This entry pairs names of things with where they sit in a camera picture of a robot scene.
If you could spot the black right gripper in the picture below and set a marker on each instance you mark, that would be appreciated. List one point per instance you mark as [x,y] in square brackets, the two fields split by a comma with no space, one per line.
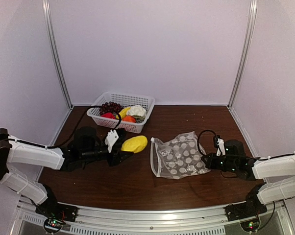
[211,164]

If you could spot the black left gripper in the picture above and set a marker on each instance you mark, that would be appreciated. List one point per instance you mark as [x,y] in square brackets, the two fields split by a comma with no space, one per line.
[116,158]

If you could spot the red fake food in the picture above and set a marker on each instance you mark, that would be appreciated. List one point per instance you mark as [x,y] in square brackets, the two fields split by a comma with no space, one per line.
[108,115]

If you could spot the purple fake grapes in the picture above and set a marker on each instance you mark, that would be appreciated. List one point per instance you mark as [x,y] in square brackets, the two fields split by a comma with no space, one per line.
[110,107]

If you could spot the yellow fake lemon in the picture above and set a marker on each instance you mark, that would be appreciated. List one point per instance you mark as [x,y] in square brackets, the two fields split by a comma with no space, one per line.
[135,144]

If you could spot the yellow fake banana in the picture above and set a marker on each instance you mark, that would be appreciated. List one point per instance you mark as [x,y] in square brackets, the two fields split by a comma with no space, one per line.
[123,113]

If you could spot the orange fake food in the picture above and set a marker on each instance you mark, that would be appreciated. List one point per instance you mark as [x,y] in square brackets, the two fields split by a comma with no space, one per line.
[129,119]

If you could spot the clear zip top bag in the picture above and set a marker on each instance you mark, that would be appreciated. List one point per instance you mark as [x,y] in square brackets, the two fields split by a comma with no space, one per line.
[177,158]

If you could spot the white fake cauliflower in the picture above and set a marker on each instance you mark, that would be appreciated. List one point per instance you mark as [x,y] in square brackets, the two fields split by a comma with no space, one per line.
[137,112]

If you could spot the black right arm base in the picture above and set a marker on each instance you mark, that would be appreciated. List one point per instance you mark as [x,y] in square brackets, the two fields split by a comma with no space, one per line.
[244,210]

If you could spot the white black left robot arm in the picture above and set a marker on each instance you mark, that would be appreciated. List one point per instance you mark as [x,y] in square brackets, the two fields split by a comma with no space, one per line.
[15,151]

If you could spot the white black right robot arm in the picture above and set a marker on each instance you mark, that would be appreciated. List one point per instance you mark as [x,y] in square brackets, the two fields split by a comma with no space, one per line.
[277,172]

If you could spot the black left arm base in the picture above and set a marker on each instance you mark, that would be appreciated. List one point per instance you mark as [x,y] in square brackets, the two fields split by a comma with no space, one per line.
[50,208]

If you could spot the white plastic perforated basket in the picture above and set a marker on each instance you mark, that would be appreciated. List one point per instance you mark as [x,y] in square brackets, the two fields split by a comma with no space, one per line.
[125,100]

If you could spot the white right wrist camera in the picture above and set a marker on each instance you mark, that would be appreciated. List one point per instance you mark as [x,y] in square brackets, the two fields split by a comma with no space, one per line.
[219,145]

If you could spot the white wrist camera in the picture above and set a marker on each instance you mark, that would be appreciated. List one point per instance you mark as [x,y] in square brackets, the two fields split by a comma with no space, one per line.
[219,145]
[115,137]

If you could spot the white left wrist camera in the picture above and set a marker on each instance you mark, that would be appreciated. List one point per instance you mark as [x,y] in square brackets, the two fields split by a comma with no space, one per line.
[115,137]

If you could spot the aluminium front rail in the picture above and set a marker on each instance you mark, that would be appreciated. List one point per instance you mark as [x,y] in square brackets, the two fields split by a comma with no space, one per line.
[201,221]

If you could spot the right aluminium corner post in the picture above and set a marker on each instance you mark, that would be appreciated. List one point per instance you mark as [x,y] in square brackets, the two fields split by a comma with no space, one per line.
[251,21]

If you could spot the aluminium corner post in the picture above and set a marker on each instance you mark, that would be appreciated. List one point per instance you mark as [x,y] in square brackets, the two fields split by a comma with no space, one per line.
[55,54]
[251,21]

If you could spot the left aluminium corner post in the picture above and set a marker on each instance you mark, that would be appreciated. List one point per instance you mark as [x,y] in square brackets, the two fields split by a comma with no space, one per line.
[55,54]

